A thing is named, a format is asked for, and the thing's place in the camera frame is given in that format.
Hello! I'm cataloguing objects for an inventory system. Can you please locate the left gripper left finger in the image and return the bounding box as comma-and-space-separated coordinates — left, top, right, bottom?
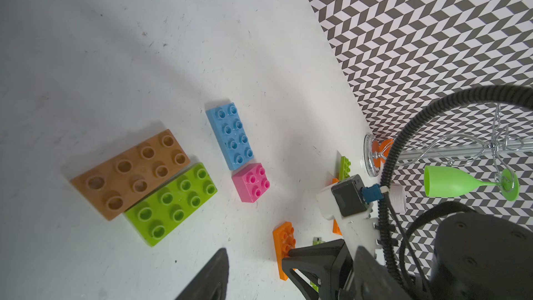
176, 248, 229, 300

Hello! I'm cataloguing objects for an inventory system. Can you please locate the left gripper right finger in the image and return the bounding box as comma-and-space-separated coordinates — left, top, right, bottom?
351, 247, 411, 300

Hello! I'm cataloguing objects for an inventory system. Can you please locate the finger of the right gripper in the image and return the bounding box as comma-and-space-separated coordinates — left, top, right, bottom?
282, 239, 353, 299

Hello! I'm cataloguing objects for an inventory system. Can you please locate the orange lego brick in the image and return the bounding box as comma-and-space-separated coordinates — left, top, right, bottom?
273, 222, 296, 281
333, 220, 343, 236

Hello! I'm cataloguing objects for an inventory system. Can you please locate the green lego brick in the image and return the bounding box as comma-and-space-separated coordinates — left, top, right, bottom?
312, 237, 324, 246
338, 156, 351, 181

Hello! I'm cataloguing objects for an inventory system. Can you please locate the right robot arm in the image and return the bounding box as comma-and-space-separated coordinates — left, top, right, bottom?
281, 201, 532, 299

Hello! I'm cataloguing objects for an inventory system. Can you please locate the green lego plate far left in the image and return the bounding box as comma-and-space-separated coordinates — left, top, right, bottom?
125, 162, 217, 247

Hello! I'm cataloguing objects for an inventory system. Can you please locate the pink flat lego square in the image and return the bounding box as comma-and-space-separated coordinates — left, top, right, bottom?
232, 162, 271, 203

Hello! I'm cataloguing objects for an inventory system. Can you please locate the tan lego brick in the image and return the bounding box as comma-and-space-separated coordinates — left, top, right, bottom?
71, 129, 190, 221

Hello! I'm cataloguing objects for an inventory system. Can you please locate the blue lego plate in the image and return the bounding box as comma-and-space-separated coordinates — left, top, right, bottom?
206, 103, 254, 171

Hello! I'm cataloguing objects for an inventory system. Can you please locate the grey cup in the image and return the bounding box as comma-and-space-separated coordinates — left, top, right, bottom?
389, 184, 407, 214

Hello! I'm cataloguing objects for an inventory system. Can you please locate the green plastic wine glass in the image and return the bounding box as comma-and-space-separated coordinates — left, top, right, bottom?
423, 166, 520, 201

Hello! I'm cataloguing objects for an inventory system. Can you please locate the orange plastic bowl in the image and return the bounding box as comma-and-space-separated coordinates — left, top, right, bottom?
371, 139, 394, 170

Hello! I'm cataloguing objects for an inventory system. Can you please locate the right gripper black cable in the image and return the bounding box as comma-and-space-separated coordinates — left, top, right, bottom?
376, 85, 533, 284

